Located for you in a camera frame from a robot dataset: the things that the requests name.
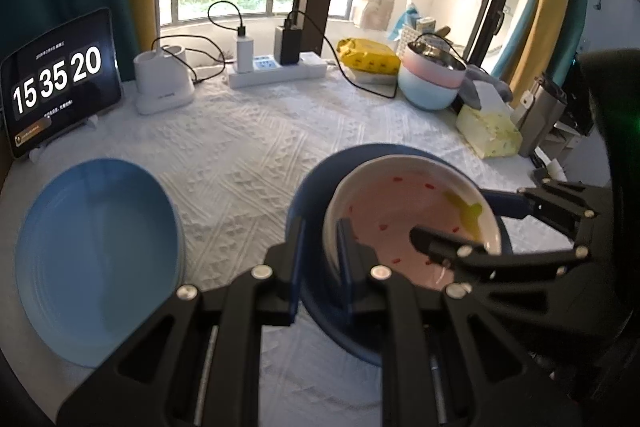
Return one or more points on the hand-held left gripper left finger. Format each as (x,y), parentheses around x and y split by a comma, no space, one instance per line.
(296,267)

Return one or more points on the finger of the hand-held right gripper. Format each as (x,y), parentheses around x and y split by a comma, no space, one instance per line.
(555,204)
(500,262)

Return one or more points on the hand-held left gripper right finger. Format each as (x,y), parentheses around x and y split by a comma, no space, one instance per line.
(346,257)

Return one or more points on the pink bowl with red dots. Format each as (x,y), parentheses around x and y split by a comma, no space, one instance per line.
(400,207)

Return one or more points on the dark blue bowl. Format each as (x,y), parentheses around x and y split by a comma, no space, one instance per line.
(310,187)

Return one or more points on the steel thermos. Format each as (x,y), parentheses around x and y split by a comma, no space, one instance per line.
(537,122)

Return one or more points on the yellow tissue pack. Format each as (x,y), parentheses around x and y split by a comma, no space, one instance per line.
(492,134)

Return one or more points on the grey cloth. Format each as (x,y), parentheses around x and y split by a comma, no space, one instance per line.
(487,82)

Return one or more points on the pastel pink bowl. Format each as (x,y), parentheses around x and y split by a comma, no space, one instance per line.
(430,72)

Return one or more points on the steel pot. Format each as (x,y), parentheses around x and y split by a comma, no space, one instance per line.
(440,54)

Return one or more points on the white power strip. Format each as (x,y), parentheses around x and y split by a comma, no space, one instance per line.
(280,69)

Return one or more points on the yellow bag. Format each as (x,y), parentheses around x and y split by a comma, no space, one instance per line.
(367,54)

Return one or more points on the small white carton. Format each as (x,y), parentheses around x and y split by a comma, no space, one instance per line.
(426,28)

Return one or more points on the blue bag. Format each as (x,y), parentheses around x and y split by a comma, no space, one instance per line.
(406,24)

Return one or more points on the balcony cardboard box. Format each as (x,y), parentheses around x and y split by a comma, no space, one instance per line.
(369,13)

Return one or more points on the tablet showing clock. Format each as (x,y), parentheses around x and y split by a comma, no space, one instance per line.
(55,82)

